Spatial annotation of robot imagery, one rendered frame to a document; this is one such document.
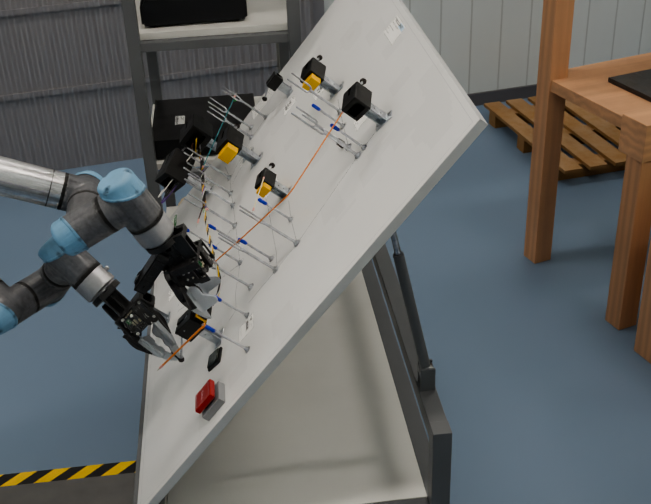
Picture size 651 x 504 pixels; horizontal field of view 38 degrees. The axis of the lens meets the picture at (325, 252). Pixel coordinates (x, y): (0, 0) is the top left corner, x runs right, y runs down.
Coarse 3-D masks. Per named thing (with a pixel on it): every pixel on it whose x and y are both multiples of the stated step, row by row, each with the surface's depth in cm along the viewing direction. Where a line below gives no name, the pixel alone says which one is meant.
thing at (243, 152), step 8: (232, 128) 241; (224, 136) 238; (232, 136) 238; (240, 136) 241; (224, 144) 237; (232, 144) 237; (240, 144) 238; (216, 152) 238; (240, 152) 243; (248, 152) 242; (248, 160) 243; (256, 160) 243
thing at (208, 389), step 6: (210, 384) 182; (204, 390) 183; (210, 390) 181; (198, 396) 184; (204, 396) 181; (210, 396) 180; (198, 402) 182; (204, 402) 180; (210, 402) 182; (198, 408) 181; (204, 408) 181
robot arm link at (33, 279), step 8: (40, 272) 202; (24, 280) 200; (32, 280) 200; (40, 280) 201; (48, 280) 200; (32, 288) 199; (40, 288) 200; (48, 288) 201; (56, 288) 202; (64, 288) 203; (40, 296) 199; (48, 296) 201; (56, 296) 204; (40, 304) 200; (48, 304) 203
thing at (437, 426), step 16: (384, 256) 247; (384, 272) 241; (384, 288) 236; (400, 288) 234; (400, 304) 227; (400, 320) 222; (400, 336) 217; (416, 352) 210; (416, 368) 205; (432, 368) 196; (416, 384) 201; (432, 384) 198; (432, 400) 196; (432, 416) 192; (432, 432) 187; (448, 432) 187; (432, 448) 188; (448, 448) 188; (432, 464) 190; (448, 464) 190; (432, 480) 192; (448, 480) 193; (432, 496) 194; (448, 496) 195
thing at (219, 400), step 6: (216, 384) 184; (222, 384) 184; (216, 390) 183; (222, 390) 183; (216, 396) 181; (222, 396) 181; (216, 402) 180; (222, 402) 180; (210, 408) 181; (216, 408) 181; (204, 414) 182; (210, 414) 181
